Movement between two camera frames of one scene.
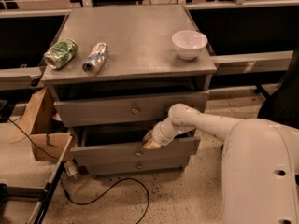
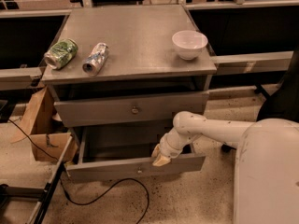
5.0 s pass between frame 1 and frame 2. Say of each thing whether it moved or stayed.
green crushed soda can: stayed
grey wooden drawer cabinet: stayed
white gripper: moved
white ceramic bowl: stayed
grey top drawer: stayed
